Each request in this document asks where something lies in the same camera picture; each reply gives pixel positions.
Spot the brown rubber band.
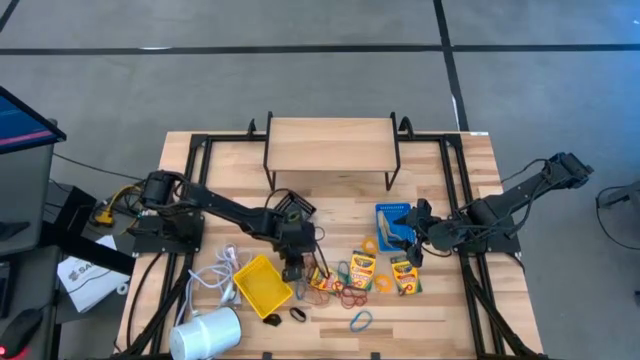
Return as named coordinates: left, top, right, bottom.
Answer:
left=299, top=287, right=332, bottom=308

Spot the yellow cable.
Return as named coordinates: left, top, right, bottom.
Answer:
left=88, top=183, right=147, bottom=229

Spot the blue tape roll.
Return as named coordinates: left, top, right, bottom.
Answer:
left=348, top=309, right=374, bottom=334

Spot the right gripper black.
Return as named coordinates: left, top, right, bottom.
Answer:
left=391, top=198, right=437, bottom=270

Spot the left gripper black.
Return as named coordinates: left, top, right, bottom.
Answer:
left=272, top=209, right=331, bottom=283

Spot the blue plastic basket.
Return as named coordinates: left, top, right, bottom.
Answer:
left=374, top=202, right=414, bottom=253

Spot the black metal table frame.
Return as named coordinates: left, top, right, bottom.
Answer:
left=117, top=119, right=549, bottom=360

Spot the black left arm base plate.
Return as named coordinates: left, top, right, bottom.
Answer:
left=130, top=212, right=206, bottom=256

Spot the white cable bundle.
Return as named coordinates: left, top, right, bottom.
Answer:
left=174, top=243, right=254, bottom=326

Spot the black monitor stand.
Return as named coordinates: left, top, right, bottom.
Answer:
left=37, top=184, right=136, bottom=276

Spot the black plastic basket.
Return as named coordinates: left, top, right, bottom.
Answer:
left=272, top=191, right=318, bottom=222

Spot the wooden shelf with black legs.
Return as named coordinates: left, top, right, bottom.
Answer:
left=262, top=110, right=403, bottom=193

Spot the flat crayon box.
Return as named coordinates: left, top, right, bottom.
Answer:
left=389, top=254, right=424, bottom=296
left=308, top=267, right=347, bottom=294

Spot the yellow plastic basket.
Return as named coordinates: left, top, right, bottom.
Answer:
left=232, top=253, right=294, bottom=320

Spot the thick crayon box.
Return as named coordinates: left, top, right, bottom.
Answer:
left=348, top=249, right=377, bottom=292

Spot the computer monitor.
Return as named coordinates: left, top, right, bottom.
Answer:
left=0, top=85, right=68, bottom=257

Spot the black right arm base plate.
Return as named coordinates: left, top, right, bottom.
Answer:
left=452, top=209, right=522, bottom=255

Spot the black computer mouse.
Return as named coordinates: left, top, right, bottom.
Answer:
left=0, top=308, right=45, bottom=360

